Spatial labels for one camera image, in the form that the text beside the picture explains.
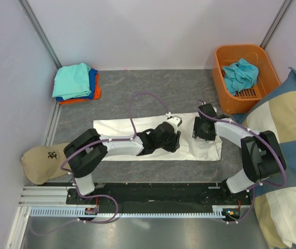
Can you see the orange plastic basket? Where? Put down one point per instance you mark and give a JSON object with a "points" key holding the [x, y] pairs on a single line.
{"points": [[267, 79]]}

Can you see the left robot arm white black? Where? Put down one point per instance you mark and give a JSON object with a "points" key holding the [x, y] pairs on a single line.
{"points": [[87, 151]]}

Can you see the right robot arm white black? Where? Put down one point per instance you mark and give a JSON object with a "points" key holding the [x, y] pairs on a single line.
{"points": [[262, 158]]}

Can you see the left aluminium corner post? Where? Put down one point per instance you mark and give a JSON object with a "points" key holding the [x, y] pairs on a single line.
{"points": [[28, 10]]}

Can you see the white printed t shirt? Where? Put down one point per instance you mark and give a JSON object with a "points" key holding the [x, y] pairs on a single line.
{"points": [[190, 148]]}

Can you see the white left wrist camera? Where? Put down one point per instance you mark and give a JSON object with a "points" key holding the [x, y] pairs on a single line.
{"points": [[174, 121]]}

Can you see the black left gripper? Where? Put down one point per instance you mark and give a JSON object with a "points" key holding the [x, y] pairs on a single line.
{"points": [[174, 147]]}

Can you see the right aluminium corner post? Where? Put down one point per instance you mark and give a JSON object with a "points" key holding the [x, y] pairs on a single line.
{"points": [[285, 6]]}

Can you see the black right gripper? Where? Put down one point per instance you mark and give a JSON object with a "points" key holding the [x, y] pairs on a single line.
{"points": [[197, 132]]}

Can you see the folded mint green t shirt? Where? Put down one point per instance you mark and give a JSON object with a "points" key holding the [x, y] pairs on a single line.
{"points": [[72, 82]]}

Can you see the folded orange t shirt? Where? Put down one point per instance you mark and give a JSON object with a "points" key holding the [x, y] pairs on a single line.
{"points": [[96, 95]]}

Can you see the slotted white cable duct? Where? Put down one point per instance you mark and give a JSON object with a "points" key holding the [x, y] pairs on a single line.
{"points": [[86, 212]]}

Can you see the blue beige checked pillow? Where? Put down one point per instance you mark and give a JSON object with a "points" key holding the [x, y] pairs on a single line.
{"points": [[275, 207]]}

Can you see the crumpled teal t shirt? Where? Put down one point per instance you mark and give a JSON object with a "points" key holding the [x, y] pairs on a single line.
{"points": [[239, 76]]}

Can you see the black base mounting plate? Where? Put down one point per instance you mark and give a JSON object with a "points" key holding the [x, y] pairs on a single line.
{"points": [[160, 198]]}

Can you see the folded blue t shirt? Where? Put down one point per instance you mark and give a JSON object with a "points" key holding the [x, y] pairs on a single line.
{"points": [[91, 82]]}

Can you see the aluminium corner post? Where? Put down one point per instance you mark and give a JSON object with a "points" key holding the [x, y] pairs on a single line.
{"points": [[285, 6], [28, 10]]}

